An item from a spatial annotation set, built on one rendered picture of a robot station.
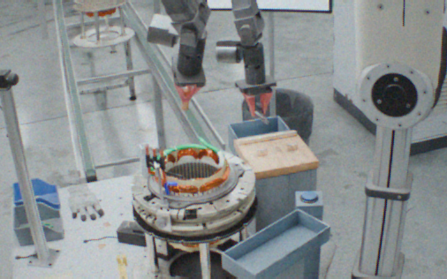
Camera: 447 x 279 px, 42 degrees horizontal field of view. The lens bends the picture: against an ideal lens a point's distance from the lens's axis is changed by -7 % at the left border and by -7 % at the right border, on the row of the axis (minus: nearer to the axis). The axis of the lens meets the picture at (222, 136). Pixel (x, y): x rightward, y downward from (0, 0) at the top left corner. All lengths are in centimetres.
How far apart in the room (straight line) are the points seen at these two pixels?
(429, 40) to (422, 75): 8
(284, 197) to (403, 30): 76
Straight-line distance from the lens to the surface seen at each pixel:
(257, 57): 163
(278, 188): 172
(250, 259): 142
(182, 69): 138
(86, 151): 251
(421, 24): 114
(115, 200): 213
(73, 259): 189
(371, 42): 118
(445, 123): 403
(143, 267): 178
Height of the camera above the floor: 192
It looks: 27 degrees down
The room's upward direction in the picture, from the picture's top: 3 degrees counter-clockwise
